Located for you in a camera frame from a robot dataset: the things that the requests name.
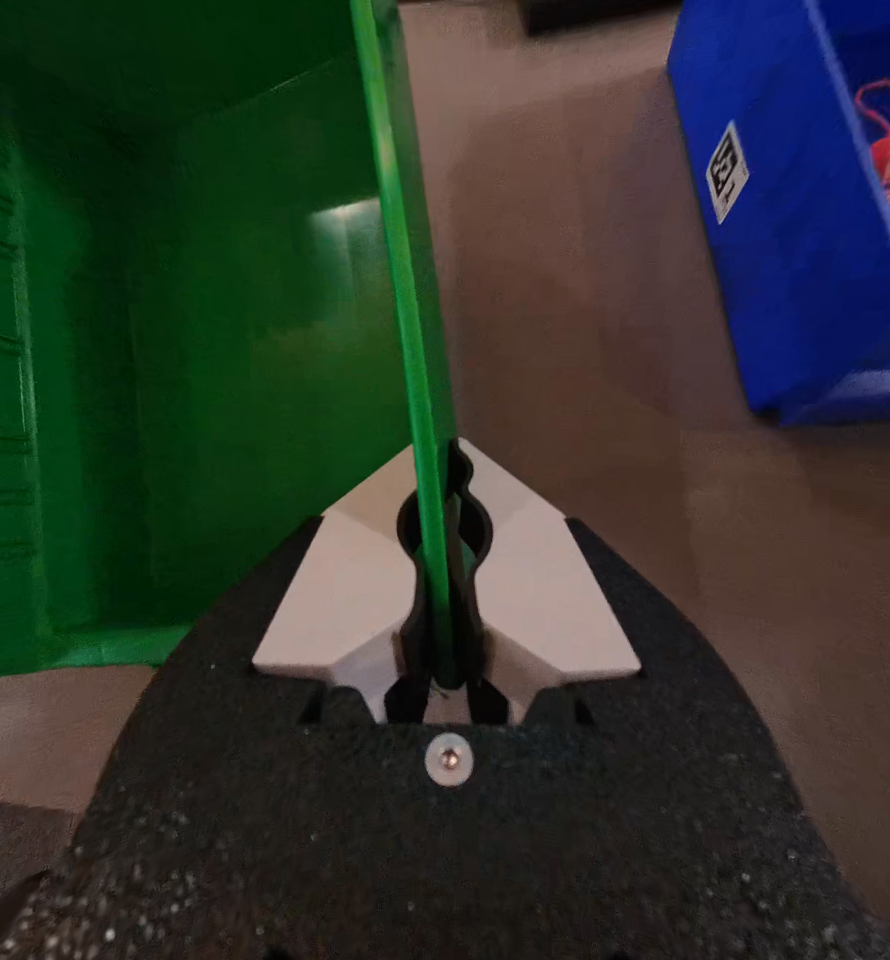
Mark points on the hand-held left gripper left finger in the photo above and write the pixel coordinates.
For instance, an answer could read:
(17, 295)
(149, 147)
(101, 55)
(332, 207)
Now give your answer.
(340, 600)

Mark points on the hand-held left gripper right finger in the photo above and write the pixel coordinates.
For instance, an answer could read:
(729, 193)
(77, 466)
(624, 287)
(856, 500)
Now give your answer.
(550, 600)

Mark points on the white desk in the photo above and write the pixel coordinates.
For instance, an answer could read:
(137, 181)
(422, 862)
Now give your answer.
(595, 450)

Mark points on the black object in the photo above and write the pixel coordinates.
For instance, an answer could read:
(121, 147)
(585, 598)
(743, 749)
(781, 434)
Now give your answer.
(595, 12)

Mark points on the green plastic bin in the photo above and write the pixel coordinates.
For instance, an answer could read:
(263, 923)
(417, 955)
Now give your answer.
(190, 300)

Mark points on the blue plastic bin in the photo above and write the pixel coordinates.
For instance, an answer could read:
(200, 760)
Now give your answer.
(805, 225)

